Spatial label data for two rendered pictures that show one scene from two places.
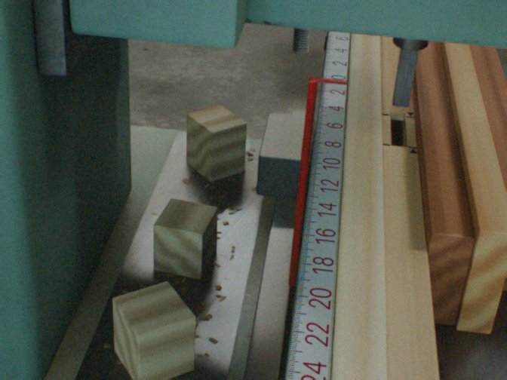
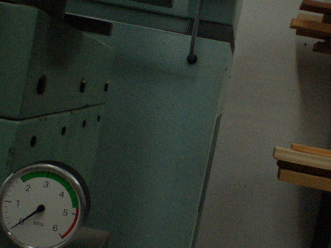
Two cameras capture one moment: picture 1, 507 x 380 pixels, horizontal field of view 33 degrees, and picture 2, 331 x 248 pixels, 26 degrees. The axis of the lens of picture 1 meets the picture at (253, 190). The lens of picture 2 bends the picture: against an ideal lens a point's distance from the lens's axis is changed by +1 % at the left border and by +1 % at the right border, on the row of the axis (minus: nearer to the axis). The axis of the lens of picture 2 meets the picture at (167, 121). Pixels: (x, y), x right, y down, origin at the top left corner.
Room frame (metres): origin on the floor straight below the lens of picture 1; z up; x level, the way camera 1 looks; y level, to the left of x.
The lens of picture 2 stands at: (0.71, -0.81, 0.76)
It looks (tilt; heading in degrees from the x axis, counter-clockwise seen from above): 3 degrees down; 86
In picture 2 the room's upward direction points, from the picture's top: 11 degrees clockwise
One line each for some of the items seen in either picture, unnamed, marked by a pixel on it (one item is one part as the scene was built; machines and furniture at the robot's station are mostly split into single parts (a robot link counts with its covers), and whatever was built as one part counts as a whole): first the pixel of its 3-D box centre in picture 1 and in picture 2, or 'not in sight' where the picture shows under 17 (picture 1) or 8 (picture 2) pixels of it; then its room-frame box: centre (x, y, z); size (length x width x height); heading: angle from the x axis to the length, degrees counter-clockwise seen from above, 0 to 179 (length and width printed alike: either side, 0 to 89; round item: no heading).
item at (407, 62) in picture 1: (407, 62); not in sight; (0.43, -0.08, 0.97); 0.01 x 0.01 x 0.05; 85
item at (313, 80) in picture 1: (315, 189); not in sight; (0.43, -0.04, 0.89); 0.02 x 0.01 x 0.14; 85
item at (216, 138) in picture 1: (216, 142); not in sight; (0.60, 0.03, 0.82); 0.04 x 0.03 x 0.05; 38
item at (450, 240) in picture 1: (428, 145); not in sight; (0.43, -0.10, 0.93); 0.25 x 0.02 x 0.05; 175
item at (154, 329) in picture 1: (153, 334); not in sight; (0.37, 0.05, 0.82); 0.04 x 0.04 x 0.04; 33
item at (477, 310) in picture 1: (459, 145); not in sight; (0.43, -0.12, 0.93); 0.26 x 0.02 x 0.06; 175
